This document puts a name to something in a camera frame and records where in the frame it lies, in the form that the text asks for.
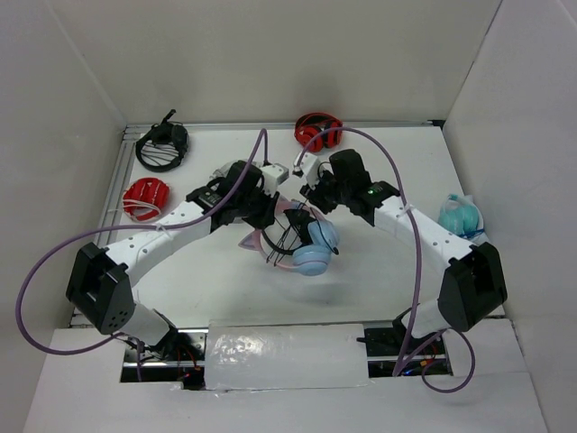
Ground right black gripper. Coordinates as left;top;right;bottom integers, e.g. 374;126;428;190
301;164;352;214

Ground pink blue cat-ear headphones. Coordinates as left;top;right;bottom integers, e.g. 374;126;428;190
238;198;340;277

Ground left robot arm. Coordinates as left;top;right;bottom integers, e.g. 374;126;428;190
66;161;289;360

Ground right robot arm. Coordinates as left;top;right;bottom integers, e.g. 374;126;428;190
294;150;508;354

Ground small black headphones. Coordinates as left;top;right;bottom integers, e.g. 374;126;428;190
261;201;314;256

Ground grey white headphones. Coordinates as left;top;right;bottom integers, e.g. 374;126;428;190
209;160;247;181

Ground red headphones at back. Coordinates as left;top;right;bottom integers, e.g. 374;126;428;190
294;112;343;153

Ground red headphones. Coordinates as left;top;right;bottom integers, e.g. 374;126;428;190
122;177;170;222
294;112;343;153

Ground black headphones at corner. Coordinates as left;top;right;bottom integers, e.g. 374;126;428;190
135;109;189;173

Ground red headphones at left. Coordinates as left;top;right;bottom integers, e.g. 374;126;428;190
122;177;170;222

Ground teal headphones in bag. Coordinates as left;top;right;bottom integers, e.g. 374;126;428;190
437;194;489;245

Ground white foil-covered panel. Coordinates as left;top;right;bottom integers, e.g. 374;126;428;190
205;324;370;391

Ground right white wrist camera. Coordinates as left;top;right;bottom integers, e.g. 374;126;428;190
292;152;321;189

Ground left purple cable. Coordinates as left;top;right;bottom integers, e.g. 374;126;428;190
14;128;271;357

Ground purple cable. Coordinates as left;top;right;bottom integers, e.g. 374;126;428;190
292;125;477;394
14;128;271;357

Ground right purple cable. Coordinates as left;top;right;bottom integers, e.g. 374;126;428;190
292;125;477;394

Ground aluminium frame rail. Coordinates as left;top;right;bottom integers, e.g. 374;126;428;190
69;120;445;328

